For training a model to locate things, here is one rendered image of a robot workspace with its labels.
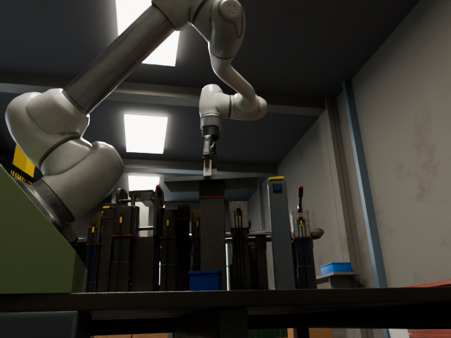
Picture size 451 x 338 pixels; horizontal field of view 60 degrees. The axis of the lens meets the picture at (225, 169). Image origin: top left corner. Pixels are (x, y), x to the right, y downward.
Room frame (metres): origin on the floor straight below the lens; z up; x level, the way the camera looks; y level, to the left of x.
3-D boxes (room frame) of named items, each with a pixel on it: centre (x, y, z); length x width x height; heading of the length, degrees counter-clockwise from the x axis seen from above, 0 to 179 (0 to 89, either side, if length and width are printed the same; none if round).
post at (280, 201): (1.49, -0.20, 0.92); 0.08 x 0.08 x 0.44; 87
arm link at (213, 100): (1.48, 0.04, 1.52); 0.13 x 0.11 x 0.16; 98
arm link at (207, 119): (1.48, 0.05, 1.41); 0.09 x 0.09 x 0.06
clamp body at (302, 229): (1.64, -0.31, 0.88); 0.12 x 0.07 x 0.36; 177
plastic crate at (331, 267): (4.64, -1.23, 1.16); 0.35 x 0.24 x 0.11; 12
